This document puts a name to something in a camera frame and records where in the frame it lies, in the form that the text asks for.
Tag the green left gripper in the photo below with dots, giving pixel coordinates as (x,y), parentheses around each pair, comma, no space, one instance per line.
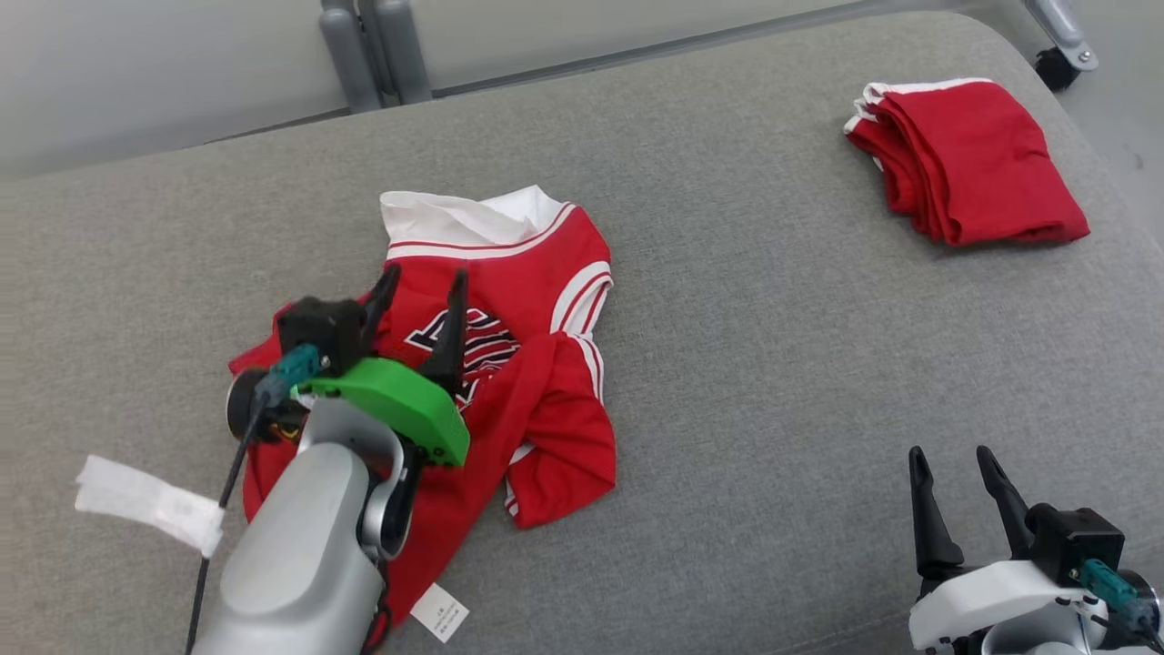
(400,400)

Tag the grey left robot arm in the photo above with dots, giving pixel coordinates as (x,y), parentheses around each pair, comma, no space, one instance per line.
(300,555)

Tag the red shorts with white stripe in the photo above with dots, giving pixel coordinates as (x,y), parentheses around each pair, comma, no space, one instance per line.
(982,164)

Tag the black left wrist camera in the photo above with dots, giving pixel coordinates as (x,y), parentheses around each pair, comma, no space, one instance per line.
(323,327)

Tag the red and white jersey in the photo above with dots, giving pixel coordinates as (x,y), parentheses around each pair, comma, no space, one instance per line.
(546,409)

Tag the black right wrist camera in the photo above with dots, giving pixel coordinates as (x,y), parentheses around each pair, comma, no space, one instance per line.
(1078,537)

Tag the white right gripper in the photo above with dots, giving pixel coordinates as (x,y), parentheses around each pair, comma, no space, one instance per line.
(982,596)

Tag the grey caster leg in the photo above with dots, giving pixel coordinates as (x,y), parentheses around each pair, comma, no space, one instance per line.
(1059,41)

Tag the grey fabric sofa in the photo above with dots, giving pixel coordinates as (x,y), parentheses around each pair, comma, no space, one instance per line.
(773,409)

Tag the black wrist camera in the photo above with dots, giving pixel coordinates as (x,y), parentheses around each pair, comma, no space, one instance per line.
(323,327)
(1078,537)

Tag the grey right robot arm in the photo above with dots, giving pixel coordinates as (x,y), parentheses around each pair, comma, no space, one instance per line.
(1046,641)

